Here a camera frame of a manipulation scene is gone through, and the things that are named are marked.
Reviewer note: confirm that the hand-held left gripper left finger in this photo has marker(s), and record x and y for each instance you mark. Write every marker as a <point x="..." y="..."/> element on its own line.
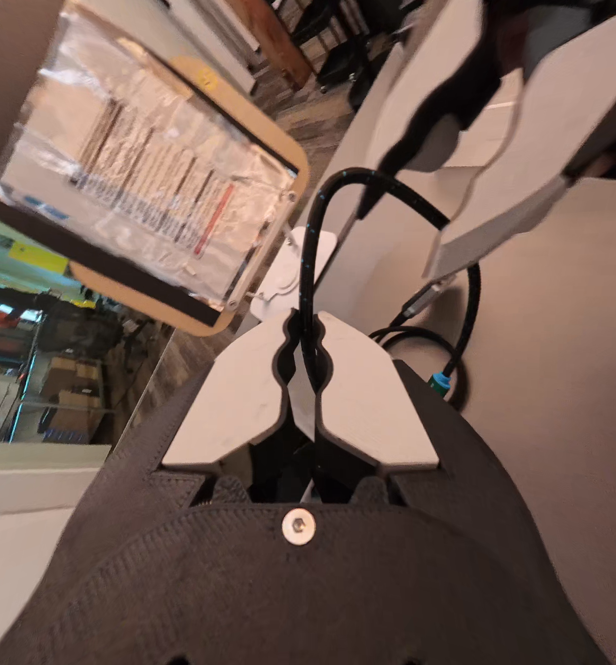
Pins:
<point x="230" y="410"/>

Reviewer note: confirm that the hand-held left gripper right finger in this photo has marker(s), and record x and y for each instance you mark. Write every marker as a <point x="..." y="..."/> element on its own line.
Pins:
<point x="375" y="415"/>

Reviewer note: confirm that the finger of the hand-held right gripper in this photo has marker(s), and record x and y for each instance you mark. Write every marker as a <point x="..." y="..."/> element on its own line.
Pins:
<point x="572" y="104"/>
<point x="417" y="67"/>

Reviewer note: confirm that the white tablet stand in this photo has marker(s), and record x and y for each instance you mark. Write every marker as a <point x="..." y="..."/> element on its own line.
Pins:
<point x="287" y="260"/>

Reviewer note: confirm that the yellow smiley sticker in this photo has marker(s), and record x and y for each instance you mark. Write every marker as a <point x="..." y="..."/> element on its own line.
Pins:
<point x="207" y="78"/>

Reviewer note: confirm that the white cabinet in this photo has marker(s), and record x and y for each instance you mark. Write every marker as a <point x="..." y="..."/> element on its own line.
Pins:
<point x="27" y="483"/>

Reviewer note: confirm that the wooden instruction sign board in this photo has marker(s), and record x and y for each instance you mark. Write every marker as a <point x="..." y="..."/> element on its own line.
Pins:
<point x="131" y="156"/>

